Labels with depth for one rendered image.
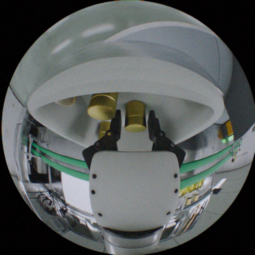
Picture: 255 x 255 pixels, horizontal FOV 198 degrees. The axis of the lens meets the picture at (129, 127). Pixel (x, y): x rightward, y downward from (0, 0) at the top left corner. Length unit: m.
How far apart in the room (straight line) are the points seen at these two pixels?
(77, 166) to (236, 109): 0.55
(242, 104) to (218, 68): 0.09
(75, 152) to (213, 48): 0.47
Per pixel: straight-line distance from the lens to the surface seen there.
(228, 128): 0.52
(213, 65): 0.17
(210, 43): 0.16
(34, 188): 0.90
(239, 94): 0.23
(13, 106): 3.53
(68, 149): 0.38
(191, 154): 0.26
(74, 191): 0.65
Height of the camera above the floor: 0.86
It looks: 22 degrees down
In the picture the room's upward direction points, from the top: 178 degrees counter-clockwise
